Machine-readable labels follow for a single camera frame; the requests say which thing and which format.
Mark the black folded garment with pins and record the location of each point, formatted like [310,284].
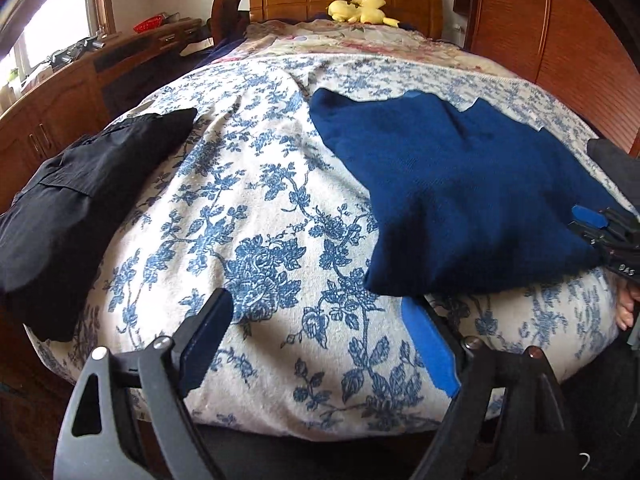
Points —
[55,233]

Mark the wooden louvered wardrobe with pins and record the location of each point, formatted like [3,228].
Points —
[567,48]

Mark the blue floral white bedspread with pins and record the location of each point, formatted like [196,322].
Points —
[254,202]

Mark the yellow plush toy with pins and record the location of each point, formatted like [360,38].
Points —
[360,11]

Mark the pink floral quilt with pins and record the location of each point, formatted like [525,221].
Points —
[324,36]

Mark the dark grey folded garment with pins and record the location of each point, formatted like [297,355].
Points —
[620,167]

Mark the person's right hand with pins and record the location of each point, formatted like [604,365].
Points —
[627,294]

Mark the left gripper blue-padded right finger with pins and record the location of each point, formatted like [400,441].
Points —
[506,418]

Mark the wooden desk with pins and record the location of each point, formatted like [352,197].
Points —
[85,96]

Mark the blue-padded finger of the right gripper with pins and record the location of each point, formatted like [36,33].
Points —
[588,217]

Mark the navy blue suit jacket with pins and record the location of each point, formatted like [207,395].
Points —
[467,201]

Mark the wooden chair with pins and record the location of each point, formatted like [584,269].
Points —
[227,21]

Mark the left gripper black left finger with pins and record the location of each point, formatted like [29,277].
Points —
[99,437]

